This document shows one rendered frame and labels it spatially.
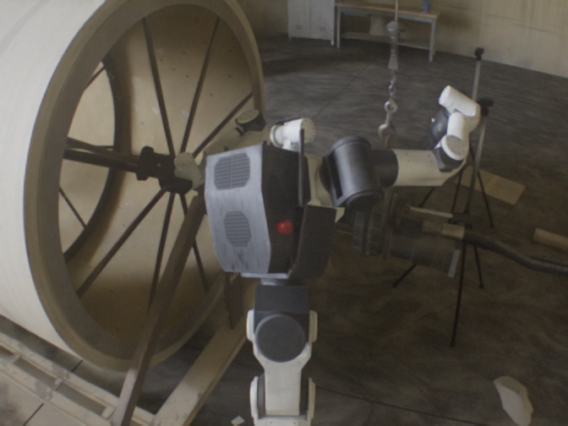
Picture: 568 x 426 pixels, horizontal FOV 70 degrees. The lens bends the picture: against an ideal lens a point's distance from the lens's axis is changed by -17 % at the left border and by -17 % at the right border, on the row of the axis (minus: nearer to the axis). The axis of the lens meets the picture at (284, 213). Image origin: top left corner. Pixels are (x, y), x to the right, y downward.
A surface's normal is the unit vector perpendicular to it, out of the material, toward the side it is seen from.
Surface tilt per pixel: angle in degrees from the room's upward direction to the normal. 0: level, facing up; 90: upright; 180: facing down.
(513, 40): 90
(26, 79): 47
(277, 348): 53
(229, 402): 0
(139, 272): 10
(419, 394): 0
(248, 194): 76
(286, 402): 71
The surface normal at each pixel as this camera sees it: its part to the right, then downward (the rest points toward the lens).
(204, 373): 0.00, -0.85
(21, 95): -0.29, -0.18
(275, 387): -0.03, 0.44
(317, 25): -0.37, 0.49
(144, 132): -0.36, 0.25
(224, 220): -0.66, 0.18
